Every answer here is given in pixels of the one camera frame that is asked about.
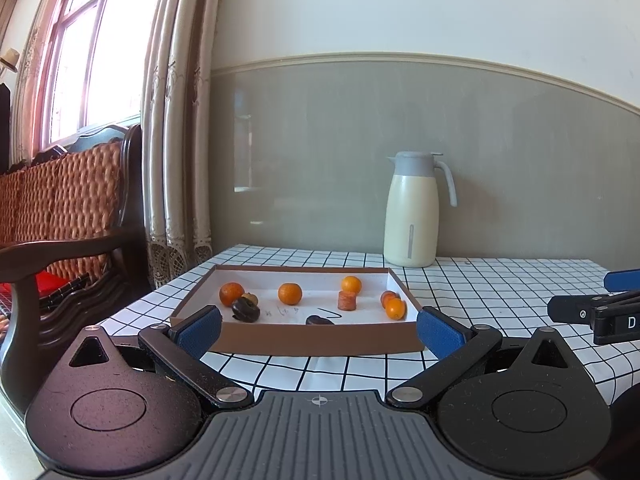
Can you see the wooden sofa with woven cushion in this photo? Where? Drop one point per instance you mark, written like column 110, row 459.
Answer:
column 75, row 185

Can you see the red plastic bag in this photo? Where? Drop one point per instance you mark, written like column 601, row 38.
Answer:
column 50, row 280

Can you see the black checked cloth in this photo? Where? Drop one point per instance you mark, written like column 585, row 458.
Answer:
column 67, row 292

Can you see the small dark purple fruit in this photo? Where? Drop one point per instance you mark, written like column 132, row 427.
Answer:
column 319, row 320

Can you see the small green brown fruit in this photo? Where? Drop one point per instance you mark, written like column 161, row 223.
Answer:
column 253, row 298

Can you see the beige lace-trimmed curtain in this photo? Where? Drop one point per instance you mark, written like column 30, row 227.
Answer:
column 175, row 110

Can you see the carrot chunk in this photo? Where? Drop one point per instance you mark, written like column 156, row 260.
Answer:
column 346, row 301

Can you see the cream thermos jug grey lid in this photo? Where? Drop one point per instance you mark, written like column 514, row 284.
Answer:
column 410, row 220

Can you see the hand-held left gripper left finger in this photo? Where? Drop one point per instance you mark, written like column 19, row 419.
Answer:
column 197, row 330

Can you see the large dark purple fruit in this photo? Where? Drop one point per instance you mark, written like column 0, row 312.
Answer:
column 245, row 312

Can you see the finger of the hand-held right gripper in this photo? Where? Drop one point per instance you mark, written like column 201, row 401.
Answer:
column 570, row 307
column 622, row 280

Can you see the small orange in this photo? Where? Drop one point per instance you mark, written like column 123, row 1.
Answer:
column 290, row 293
column 351, row 283
column 394, row 309

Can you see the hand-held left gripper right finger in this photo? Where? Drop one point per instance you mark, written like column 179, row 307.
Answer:
column 440, row 332

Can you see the large mandarin orange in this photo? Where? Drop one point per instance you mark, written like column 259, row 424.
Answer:
column 231, row 293

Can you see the reddish mandarin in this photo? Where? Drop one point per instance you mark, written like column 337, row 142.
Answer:
column 386, row 296

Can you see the brown cardboard box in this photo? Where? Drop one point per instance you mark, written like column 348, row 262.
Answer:
column 300, row 340

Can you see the straw hat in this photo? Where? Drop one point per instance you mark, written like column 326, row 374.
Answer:
column 9, row 59

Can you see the red-framed window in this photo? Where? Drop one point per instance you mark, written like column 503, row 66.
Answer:
column 90, row 60

